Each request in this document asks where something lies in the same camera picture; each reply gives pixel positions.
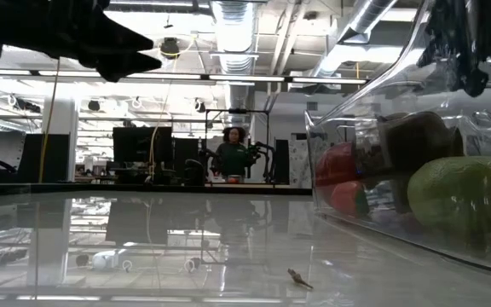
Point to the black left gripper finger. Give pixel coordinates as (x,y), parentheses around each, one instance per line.
(117,66)
(122,36)

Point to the black background robot arm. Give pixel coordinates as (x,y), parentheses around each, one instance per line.
(267,149)

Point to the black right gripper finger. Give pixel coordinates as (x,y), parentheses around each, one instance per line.
(475,77)

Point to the black ceiling camera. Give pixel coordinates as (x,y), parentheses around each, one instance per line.
(169,47)

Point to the orange round fruit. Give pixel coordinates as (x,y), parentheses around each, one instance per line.
(348,198)

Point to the white poster board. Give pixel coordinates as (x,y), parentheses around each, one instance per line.
(301,160)

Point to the silver ventilation duct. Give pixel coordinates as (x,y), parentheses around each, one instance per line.
(235,38)

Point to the slanted silver air duct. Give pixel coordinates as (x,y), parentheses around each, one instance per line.
(365,19)

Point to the black partition panel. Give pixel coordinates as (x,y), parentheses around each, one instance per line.
(58,158)

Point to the person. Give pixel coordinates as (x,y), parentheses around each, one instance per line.
(233,158)

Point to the green lime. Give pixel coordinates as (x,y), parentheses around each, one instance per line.
(463,194)

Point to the black computer monitor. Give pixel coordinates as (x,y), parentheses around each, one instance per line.
(141,143)

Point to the black cabinet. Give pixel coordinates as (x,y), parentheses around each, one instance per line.
(281,160)

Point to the clear plastic basket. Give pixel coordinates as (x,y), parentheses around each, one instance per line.
(399,239)

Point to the small brown stem piece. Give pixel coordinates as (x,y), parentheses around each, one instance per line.
(298,279)

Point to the red apple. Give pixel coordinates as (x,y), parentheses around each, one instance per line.
(335,164)

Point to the long led light bar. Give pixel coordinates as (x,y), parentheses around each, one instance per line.
(186,77)

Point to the white building column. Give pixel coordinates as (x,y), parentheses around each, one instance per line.
(63,123)

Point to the black office chair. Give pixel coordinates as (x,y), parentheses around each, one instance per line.
(195,170)

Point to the dark oval avocado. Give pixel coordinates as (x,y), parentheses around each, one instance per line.
(420,140)

